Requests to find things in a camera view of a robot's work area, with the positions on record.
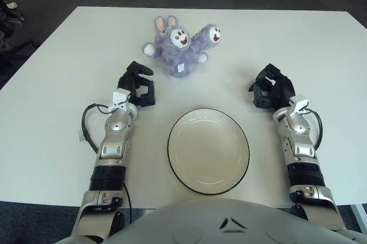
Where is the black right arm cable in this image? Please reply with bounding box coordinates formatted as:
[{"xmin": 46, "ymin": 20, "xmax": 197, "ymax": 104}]
[{"xmin": 303, "ymin": 108, "xmax": 323, "ymax": 150}]

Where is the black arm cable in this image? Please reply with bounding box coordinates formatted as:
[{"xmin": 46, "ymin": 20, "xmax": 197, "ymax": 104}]
[
  {"xmin": 303, "ymin": 108, "xmax": 323, "ymax": 150},
  {"xmin": 81, "ymin": 102, "xmax": 128, "ymax": 153}
]

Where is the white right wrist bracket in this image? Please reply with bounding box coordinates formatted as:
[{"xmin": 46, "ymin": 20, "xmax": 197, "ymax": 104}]
[{"xmin": 289, "ymin": 94, "xmax": 310, "ymax": 116}]

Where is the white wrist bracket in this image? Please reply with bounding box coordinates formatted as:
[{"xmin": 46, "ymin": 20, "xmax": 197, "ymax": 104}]
[
  {"xmin": 289, "ymin": 94, "xmax": 310, "ymax": 116},
  {"xmin": 108, "ymin": 90, "xmax": 130, "ymax": 113}
]

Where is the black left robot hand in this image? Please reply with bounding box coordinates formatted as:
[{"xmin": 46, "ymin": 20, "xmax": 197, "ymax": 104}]
[{"xmin": 116, "ymin": 61, "xmax": 157, "ymax": 109}]

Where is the white plate with black rim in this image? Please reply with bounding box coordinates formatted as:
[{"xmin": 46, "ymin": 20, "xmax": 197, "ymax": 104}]
[{"xmin": 167, "ymin": 107, "xmax": 250, "ymax": 196}]

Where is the white table leg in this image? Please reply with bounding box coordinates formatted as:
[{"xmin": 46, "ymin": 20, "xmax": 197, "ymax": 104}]
[{"xmin": 351, "ymin": 202, "xmax": 367, "ymax": 230}]

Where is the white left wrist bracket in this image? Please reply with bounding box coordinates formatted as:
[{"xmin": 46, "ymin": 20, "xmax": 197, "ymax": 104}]
[{"xmin": 108, "ymin": 90, "xmax": 130, "ymax": 113}]

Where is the grey robot torso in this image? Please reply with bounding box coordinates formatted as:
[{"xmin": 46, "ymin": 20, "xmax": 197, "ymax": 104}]
[{"xmin": 61, "ymin": 194, "xmax": 367, "ymax": 244}]

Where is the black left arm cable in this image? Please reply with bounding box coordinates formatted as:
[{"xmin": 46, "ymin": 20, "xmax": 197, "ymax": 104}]
[{"xmin": 81, "ymin": 102, "xmax": 128, "ymax": 153}]

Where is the purple plush rabbit doll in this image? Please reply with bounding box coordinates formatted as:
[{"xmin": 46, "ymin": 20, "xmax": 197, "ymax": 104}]
[{"xmin": 142, "ymin": 15, "xmax": 223, "ymax": 78}]

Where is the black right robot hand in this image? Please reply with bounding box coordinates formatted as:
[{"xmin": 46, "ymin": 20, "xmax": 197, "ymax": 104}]
[{"xmin": 248, "ymin": 63, "xmax": 296, "ymax": 110}]

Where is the dark bag in background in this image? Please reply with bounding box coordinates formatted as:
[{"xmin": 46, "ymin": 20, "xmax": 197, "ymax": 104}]
[{"xmin": 0, "ymin": 0, "xmax": 40, "ymax": 56}]

